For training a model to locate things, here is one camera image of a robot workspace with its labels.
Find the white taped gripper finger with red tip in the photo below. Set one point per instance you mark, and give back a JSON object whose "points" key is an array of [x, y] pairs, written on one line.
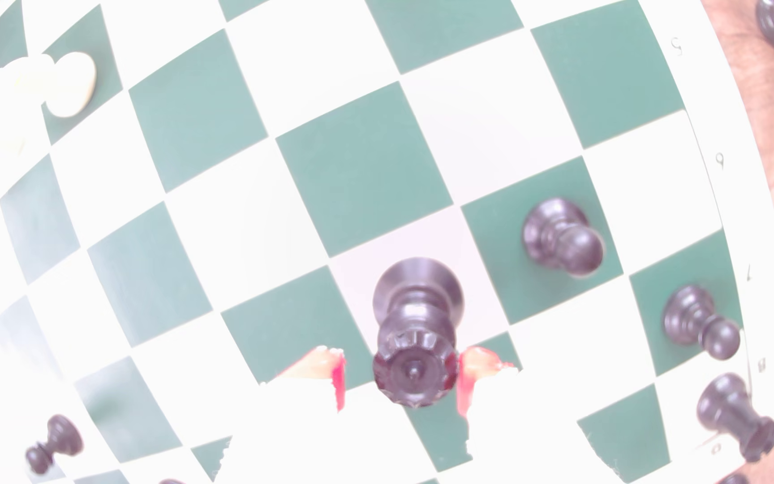
{"points": [[293, 423], [514, 430]]}

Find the black chess queen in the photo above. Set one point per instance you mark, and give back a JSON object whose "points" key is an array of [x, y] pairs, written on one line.
{"points": [[416, 336]]}

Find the black chess pawn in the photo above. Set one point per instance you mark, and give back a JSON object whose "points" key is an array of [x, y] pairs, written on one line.
{"points": [[733, 413], [699, 322], [562, 238], [58, 440]]}

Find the green white chessboard mat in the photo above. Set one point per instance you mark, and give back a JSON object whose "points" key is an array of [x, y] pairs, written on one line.
{"points": [[360, 168]]}

